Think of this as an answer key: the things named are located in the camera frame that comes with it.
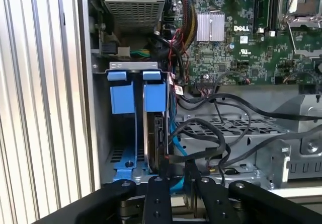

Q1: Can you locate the grey metal drive cage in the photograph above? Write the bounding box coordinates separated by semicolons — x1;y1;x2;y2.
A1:
176;83;322;191

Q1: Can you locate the thick black cable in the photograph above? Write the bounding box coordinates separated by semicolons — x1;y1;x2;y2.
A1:
176;92;322;121

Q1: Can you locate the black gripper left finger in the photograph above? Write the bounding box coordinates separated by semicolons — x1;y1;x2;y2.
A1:
40;158;173;224

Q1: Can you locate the metal socket cover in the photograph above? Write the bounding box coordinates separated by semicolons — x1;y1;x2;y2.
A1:
286;17;322;57

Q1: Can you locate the silver chipset heat sink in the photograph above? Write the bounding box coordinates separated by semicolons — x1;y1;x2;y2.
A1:
197;11;225;43

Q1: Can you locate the red yellow cable bundle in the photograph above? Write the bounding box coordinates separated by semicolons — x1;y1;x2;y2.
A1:
182;0;198;51

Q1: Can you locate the black open PC case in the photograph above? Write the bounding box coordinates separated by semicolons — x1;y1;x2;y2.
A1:
75;0;322;199

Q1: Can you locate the empty blue disk carrier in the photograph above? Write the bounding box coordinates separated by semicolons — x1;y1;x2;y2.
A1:
107;69;138;177

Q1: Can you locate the green motherboard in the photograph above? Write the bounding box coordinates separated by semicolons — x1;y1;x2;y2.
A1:
160;0;322;89

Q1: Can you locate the grey metal disk bay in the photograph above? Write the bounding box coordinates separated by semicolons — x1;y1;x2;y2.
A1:
92;61;182;184

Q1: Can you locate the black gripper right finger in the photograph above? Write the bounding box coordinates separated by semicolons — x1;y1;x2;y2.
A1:
185;158;322;224

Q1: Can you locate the hard disk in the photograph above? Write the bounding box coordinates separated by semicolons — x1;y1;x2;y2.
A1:
142;69;176;178

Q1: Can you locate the black disk wire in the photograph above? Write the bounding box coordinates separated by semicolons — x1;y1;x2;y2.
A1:
165;118;232;169

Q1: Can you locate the metal locking lever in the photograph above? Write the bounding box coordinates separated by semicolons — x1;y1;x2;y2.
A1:
283;0;300;23

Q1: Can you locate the silver power supply unit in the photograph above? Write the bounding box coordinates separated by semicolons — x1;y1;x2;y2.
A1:
89;0;167;33

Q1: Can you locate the blue disk wire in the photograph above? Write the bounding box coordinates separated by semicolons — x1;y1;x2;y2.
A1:
168;88;189;194

